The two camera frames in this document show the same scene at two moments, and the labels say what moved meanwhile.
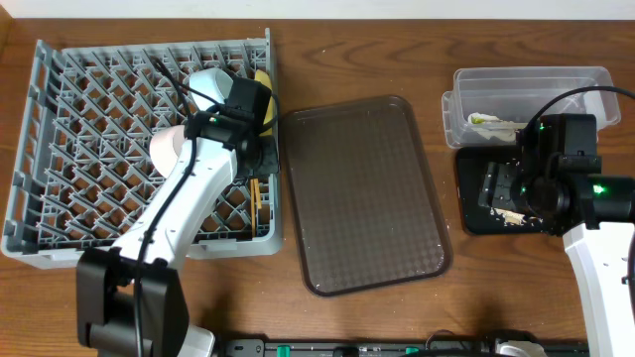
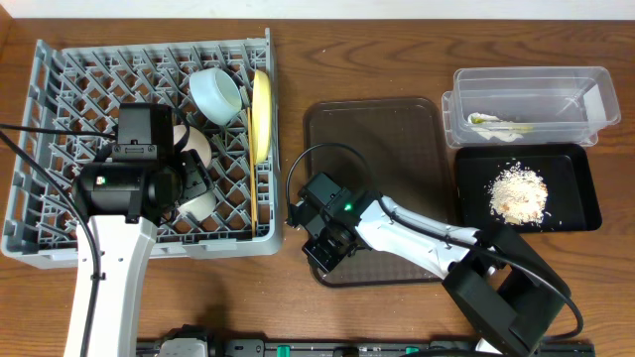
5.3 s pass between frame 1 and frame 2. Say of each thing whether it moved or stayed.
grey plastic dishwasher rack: stayed
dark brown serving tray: moved
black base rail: stayed
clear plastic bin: stayed
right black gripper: moved
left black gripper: moved
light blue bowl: stayed
